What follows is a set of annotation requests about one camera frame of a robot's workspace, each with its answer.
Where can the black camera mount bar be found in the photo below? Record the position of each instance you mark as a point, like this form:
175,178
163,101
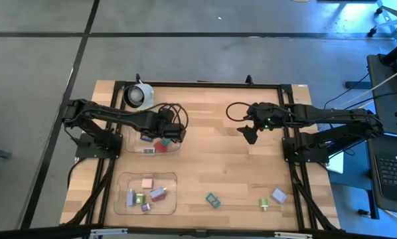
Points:
198,234

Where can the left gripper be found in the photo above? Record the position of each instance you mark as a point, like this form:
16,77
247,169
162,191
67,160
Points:
170,127

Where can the white office chair base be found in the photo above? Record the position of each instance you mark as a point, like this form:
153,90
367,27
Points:
389,22

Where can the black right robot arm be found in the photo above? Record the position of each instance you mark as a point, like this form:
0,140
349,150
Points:
334,114

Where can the white digital clock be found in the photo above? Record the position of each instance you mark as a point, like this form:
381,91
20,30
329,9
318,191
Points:
148,151

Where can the pink power adapter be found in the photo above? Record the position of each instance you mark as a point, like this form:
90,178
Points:
147,183

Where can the black keyboard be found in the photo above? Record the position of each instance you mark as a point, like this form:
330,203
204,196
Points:
394,172

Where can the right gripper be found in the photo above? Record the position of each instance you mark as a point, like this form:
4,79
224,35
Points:
266,116

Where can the black frame bracket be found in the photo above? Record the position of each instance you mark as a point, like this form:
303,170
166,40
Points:
138,79
249,80

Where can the red digital clock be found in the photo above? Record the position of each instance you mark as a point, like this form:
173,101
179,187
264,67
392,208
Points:
159,147

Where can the clear plastic bin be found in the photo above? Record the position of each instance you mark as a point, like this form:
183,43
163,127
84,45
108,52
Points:
167,206
135,146

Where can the blue digital clock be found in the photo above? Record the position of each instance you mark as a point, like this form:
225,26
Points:
146,138

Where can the lavender power adapter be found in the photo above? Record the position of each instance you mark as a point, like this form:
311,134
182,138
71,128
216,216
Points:
157,193
279,196
130,199

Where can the black side desk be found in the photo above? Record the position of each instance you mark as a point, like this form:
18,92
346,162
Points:
384,99

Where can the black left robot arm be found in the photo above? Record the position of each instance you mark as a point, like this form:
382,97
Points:
119,116

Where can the white paper sheet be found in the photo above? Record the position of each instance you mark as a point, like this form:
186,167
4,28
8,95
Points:
336,164

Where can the white round camera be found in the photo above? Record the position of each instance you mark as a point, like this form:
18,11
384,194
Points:
145,96

